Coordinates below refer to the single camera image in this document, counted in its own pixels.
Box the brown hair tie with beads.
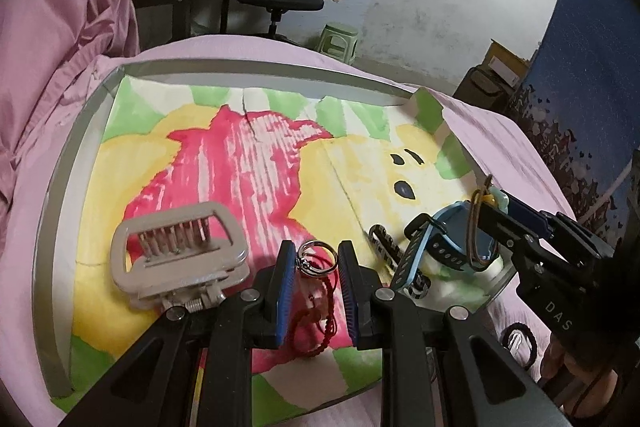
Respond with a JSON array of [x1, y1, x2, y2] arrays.
[[464, 174, 511, 270]]

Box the blue smart watch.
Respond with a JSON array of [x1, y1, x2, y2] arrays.
[[390, 202, 500, 291]]

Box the black hair tie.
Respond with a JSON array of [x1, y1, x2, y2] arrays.
[[499, 322, 540, 371]]

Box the beige hair claw clip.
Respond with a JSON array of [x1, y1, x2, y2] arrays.
[[110, 202, 250, 312]]

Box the red string bracelet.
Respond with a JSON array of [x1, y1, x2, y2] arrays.
[[284, 250, 342, 358]]

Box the silver bangle rings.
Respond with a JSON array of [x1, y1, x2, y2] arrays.
[[295, 238, 340, 278]]

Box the right hand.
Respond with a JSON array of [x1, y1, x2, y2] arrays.
[[540, 334, 618, 407]]

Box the blue patterned wardrobe cover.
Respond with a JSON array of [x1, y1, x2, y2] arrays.
[[506, 0, 639, 246]]

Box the dark bag on floor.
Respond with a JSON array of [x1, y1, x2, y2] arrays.
[[454, 66, 515, 114]]

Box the cardboard box on floor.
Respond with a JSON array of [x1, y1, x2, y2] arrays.
[[482, 40, 529, 88]]

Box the white shallow cardboard box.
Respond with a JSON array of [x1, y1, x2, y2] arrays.
[[35, 61, 484, 412]]

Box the green plastic stool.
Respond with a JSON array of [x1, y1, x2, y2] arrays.
[[316, 22, 359, 65]]

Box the pink curtain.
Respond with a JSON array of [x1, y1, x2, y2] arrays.
[[1, 0, 139, 236]]

